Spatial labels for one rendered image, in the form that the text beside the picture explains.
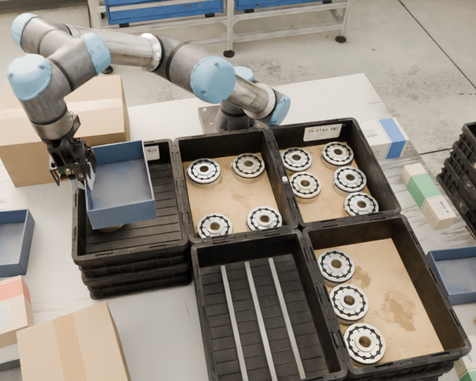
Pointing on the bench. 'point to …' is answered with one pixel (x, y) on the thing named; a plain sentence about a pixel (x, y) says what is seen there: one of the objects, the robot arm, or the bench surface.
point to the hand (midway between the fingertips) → (85, 182)
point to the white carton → (385, 137)
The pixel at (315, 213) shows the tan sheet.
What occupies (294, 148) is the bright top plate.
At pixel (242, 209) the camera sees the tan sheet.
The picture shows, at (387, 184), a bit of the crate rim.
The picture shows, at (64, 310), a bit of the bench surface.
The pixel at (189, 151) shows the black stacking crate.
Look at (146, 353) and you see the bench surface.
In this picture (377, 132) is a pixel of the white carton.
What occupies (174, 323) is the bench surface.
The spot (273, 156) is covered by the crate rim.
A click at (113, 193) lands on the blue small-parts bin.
